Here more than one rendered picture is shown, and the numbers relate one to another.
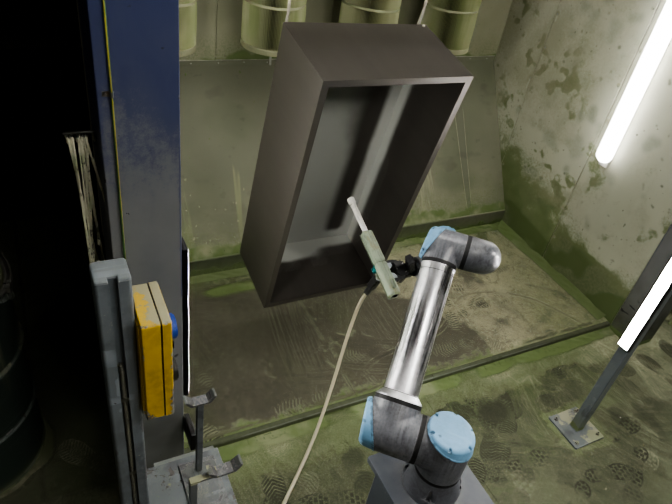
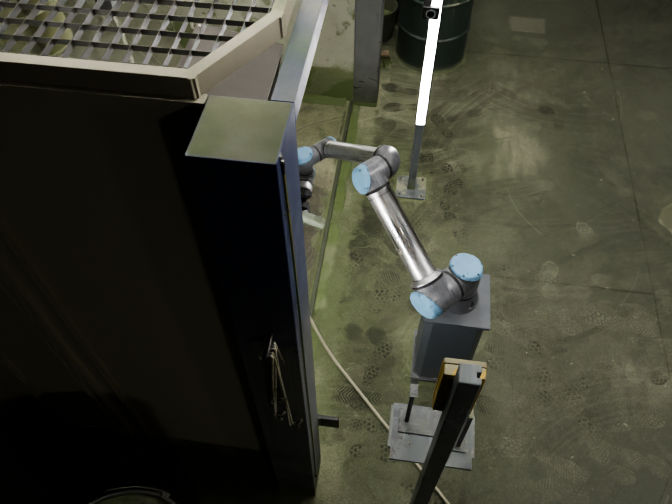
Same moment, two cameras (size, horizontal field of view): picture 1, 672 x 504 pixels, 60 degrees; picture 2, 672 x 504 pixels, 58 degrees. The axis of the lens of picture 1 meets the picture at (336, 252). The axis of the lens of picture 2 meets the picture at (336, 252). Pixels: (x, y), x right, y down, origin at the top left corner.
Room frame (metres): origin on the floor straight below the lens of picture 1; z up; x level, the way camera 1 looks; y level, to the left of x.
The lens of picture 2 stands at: (0.53, 1.11, 3.11)
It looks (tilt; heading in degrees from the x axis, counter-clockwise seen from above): 54 degrees down; 311
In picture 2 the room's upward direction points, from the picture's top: straight up
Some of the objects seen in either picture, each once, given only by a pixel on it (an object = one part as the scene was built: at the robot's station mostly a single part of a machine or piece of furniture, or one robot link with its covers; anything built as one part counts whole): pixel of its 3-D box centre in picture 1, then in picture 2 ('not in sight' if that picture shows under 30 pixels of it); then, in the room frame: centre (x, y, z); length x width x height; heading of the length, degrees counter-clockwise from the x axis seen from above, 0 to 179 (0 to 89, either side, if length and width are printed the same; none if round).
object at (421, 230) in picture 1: (342, 244); not in sight; (3.05, -0.03, 0.11); 2.70 x 0.02 x 0.13; 122
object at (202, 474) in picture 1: (201, 470); (437, 414); (0.81, 0.23, 0.95); 0.26 x 0.15 x 0.32; 32
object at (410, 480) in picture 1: (434, 472); (459, 291); (1.10, -0.44, 0.69); 0.19 x 0.19 x 0.10
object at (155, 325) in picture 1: (151, 352); (457, 387); (0.75, 0.31, 1.42); 0.12 x 0.06 x 0.26; 32
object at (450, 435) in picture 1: (443, 446); (462, 276); (1.11, -0.43, 0.83); 0.17 x 0.15 x 0.18; 80
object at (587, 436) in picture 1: (575, 427); (411, 187); (1.99, -1.37, 0.01); 0.20 x 0.20 x 0.01; 32
